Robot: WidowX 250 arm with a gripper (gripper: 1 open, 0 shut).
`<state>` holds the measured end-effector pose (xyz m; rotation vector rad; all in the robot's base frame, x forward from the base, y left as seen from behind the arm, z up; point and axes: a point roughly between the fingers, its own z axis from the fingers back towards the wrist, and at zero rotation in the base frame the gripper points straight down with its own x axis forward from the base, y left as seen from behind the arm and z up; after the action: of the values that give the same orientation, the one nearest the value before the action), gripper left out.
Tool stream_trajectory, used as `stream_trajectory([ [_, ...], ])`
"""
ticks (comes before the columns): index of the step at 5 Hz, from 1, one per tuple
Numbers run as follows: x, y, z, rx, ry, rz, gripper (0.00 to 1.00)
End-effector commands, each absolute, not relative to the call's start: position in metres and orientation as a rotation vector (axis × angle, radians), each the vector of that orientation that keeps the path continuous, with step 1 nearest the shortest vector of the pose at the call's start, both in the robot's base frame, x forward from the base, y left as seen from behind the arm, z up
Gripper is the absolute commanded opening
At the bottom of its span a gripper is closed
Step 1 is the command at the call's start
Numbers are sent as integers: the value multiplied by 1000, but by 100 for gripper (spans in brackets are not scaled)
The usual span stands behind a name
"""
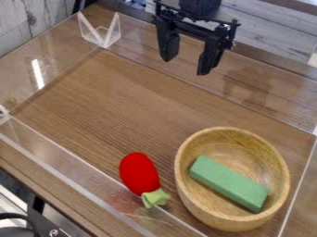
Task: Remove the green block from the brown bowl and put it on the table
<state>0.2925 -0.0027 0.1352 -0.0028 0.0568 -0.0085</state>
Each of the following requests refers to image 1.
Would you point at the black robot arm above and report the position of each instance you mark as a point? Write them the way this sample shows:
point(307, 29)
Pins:
point(184, 28)

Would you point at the black stand with cable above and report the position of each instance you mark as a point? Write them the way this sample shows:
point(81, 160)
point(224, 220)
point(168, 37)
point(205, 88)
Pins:
point(26, 221)

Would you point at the red plush radish toy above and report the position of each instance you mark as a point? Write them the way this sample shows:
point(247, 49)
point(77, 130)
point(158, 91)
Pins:
point(141, 178)

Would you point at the green rectangular block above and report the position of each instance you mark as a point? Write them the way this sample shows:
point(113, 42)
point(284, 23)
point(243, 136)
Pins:
point(229, 183)

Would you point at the brown wooden bowl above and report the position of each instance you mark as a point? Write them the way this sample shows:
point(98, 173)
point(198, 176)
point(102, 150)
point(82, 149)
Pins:
point(247, 153)

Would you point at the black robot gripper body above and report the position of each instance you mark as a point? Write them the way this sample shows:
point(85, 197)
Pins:
point(193, 11)

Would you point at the clear acrylic corner bracket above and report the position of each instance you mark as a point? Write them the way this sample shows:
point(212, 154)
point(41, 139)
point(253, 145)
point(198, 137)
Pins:
point(101, 36)

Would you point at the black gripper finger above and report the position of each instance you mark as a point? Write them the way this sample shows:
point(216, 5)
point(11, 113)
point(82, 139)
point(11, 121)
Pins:
point(168, 39)
point(212, 55)

